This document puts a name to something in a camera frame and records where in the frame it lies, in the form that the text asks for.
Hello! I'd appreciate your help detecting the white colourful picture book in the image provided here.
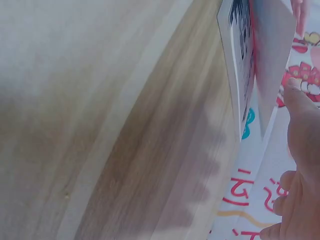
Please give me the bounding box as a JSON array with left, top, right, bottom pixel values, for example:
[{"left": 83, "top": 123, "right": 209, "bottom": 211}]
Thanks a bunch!
[{"left": 209, "top": 0, "right": 320, "bottom": 240}]

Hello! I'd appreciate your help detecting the person's left hand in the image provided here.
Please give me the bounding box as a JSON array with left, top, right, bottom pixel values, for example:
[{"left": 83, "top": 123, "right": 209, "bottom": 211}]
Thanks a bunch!
[{"left": 291, "top": 0, "right": 310, "bottom": 35}]

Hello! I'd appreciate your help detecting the person's right hand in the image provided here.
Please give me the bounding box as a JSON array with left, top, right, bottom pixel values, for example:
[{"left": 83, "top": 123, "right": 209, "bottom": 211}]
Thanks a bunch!
[{"left": 258, "top": 77, "right": 320, "bottom": 240}]

